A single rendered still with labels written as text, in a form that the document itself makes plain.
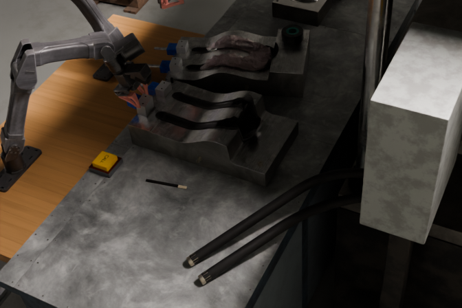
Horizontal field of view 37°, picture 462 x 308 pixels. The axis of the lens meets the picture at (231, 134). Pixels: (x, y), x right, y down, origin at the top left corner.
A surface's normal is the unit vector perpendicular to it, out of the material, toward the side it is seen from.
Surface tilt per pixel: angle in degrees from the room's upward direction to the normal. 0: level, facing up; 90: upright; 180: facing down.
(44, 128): 0
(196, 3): 0
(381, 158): 90
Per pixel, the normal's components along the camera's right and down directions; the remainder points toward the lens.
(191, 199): -0.07, -0.72
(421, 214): -0.45, 0.64
